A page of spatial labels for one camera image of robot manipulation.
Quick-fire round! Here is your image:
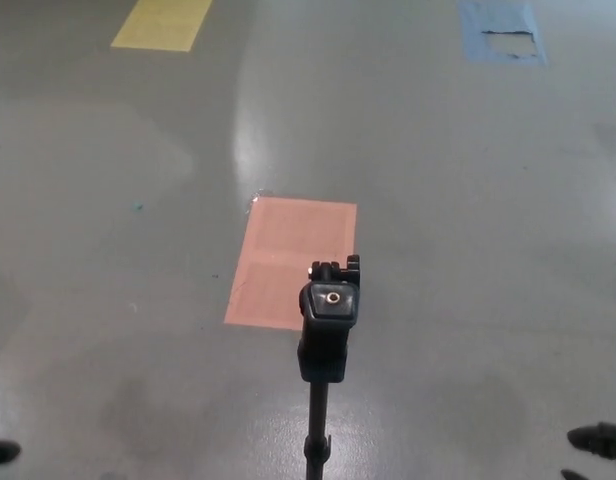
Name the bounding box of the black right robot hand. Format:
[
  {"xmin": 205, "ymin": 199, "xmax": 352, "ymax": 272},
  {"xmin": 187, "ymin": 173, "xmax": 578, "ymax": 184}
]
[{"xmin": 560, "ymin": 421, "xmax": 616, "ymax": 480}]

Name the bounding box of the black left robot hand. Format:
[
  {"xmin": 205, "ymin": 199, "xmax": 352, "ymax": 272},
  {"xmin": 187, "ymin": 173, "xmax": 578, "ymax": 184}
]
[{"xmin": 0, "ymin": 438, "xmax": 22, "ymax": 467}]

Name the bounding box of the black phone stand tripod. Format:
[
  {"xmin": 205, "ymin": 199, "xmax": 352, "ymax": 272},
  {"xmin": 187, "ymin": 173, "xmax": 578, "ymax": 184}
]
[{"xmin": 296, "ymin": 253, "xmax": 363, "ymax": 480}]

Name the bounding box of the pink floor tape patch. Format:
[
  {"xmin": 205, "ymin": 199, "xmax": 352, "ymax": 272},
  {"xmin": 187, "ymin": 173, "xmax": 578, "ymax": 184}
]
[{"xmin": 223, "ymin": 195, "xmax": 359, "ymax": 332}]

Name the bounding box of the torn blue floor tape patch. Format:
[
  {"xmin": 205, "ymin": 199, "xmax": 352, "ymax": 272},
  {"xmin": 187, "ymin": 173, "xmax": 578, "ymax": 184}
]
[{"xmin": 456, "ymin": 0, "xmax": 549, "ymax": 68}]

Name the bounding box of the yellow floor tape patch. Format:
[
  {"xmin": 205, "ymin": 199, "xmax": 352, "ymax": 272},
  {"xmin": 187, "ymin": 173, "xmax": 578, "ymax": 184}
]
[{"xmin": 110, "ymin": 0, "xmax": 215, "ymax": 52}]

